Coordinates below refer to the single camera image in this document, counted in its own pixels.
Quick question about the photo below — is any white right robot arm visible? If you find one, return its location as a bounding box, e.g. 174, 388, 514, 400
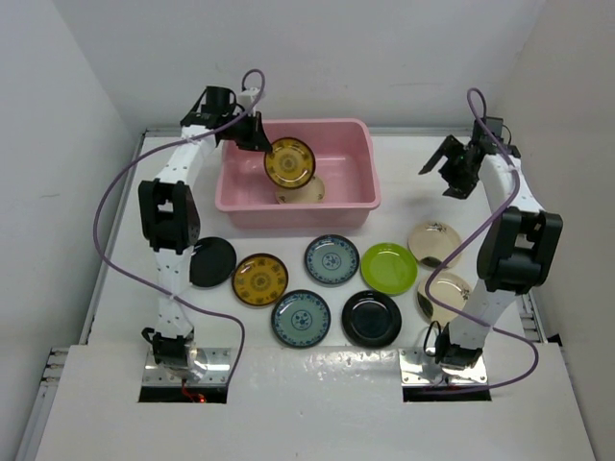
420, 135, 563, 369

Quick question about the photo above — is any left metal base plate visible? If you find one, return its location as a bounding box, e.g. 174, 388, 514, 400
141, 348, 232, 388

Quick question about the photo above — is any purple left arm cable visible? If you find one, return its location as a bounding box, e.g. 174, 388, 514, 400
92, 69, 268, 383

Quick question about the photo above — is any yellow patterned plate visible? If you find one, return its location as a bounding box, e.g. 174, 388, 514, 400
232, 253, 289, 307
263, 137, 316, 190

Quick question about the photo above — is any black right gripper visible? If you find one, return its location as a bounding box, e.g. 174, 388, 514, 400
423, 135, 480, 200

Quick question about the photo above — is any black plate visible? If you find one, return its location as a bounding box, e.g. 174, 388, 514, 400
189, 236, 237, 288
341, 290, 403, 349

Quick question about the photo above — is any blue floral plate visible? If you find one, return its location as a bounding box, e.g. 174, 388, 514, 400
304, 234, 360, 286
270, 289, 332, 349

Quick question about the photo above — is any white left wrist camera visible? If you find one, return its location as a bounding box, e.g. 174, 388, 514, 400
237, 87, 260, 109

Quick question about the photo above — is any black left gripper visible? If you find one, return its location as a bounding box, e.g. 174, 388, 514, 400
225, 110, 273, 152

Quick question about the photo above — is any green plate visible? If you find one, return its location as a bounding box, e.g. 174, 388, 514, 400
360, 242, 418, 296

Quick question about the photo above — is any metal base plate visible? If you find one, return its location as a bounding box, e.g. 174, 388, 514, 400
141, 348, 232, 388
398, 347, 488, 388

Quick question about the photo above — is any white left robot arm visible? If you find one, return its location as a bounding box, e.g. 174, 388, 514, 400
138, 86, 271, 372

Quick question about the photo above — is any beige plate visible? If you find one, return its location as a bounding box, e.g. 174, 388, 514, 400
407, 221, 462, 269
417, 271, 472, 327
275, 176, 326, 205

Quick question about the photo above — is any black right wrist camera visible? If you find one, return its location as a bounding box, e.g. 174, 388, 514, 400
471, 116, 507, 143

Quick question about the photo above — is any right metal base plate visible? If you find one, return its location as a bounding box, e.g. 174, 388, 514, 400
398, 347, 488, 388

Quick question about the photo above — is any pink plastic bin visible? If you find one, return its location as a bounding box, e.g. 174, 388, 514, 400
215, 118, 381, 229

